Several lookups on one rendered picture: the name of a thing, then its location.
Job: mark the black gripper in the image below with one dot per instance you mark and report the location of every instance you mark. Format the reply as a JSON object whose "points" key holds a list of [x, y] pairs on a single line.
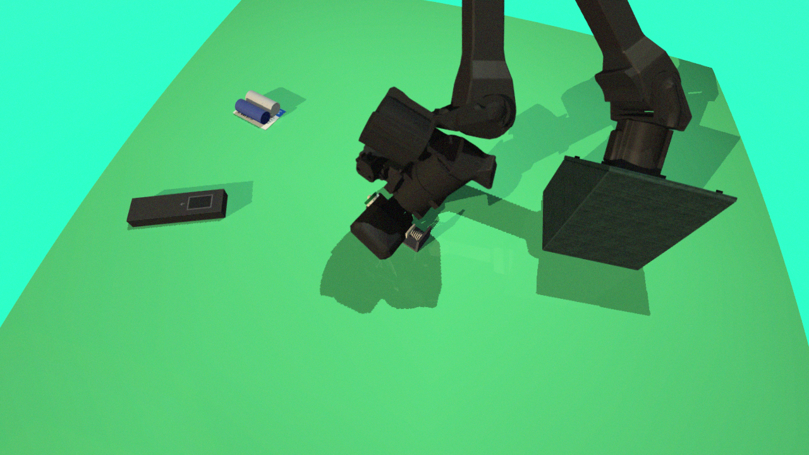
{"points": [[381, 227]]}

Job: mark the dark grey battery holder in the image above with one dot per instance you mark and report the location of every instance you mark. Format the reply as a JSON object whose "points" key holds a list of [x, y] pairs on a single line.
{"points": [[415, 237]]}

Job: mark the green cylindrical battery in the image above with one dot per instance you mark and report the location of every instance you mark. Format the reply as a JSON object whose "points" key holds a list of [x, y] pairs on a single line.
{"points": [[371, 198]]}

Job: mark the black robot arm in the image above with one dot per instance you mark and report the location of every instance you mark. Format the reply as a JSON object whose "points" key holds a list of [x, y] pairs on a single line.
{"points": [[637, 76]]}

